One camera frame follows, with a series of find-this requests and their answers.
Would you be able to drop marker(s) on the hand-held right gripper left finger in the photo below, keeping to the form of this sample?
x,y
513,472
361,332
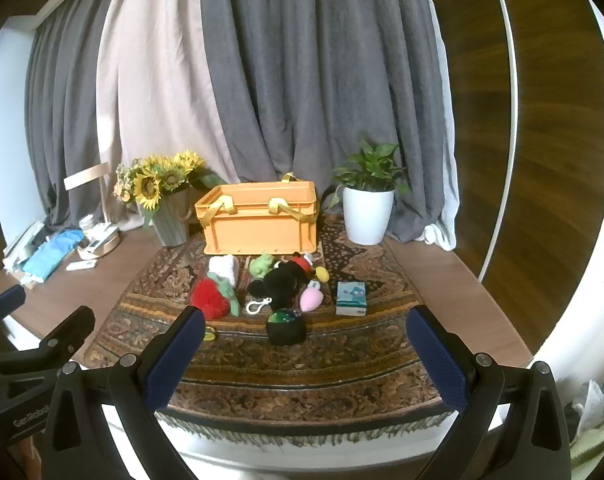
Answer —
x,y
174,360

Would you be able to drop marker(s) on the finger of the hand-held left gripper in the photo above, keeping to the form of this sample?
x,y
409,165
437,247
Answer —
x,y
69,330
4,301

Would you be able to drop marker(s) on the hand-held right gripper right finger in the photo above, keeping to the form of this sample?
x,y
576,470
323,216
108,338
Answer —
x,y
439,365

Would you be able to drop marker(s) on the red fuzzy strawberry plush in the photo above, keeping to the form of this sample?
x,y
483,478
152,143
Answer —
x,y
209,300

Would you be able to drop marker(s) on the pink egg-shaped plush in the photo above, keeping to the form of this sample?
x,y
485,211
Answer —
x,y
311,300

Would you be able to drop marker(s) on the orange plastic crate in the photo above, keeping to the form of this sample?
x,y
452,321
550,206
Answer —
x,y
257,230

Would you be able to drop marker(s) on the small yellow-green toy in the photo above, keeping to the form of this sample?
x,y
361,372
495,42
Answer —
x,y
210,334

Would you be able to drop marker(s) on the white remote control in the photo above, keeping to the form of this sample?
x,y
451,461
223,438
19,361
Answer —
x,y
81,265

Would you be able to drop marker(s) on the blue cloth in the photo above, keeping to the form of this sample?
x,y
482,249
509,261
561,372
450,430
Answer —
x,y
52,255

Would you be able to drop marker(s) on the patterned brown rug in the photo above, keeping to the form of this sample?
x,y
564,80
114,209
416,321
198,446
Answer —
x,y
332,365

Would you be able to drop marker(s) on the small white jar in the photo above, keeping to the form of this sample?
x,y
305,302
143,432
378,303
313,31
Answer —
x,y
87,223

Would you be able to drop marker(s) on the blue tissue box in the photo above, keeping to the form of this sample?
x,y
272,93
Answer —
x,y
351,300

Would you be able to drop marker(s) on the black round plush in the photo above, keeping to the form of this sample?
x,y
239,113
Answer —
x,y
286,330

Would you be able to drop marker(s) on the green frog plush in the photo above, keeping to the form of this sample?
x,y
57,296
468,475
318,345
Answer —
x,y
262,265

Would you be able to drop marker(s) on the black mouse plush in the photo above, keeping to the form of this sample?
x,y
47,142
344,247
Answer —
x,y
282,282

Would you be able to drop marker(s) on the grey ribbed vase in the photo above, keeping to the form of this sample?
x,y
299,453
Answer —
x,y
172,222

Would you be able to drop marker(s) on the small yellow plush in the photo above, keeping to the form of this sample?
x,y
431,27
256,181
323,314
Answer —
x,y
322,274

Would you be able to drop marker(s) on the white plastic bag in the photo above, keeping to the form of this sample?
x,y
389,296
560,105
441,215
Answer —
x,y
592,402

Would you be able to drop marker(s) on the white sheer curtain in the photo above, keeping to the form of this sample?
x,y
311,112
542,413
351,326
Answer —
x,y
447,200

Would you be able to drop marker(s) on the sunflower bouquet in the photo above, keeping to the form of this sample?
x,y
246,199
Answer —
x,y
149,185

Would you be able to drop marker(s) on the white plant pot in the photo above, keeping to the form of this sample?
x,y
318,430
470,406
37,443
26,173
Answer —
x,y
367,215

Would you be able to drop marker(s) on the green leafy plant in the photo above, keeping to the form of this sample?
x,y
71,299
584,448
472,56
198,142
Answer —
x,y
372,165

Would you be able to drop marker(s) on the beige curtain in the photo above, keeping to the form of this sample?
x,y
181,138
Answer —
x,y
157,85

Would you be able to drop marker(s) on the grey curtain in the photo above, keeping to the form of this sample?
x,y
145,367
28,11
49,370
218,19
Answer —
x,y
322,70

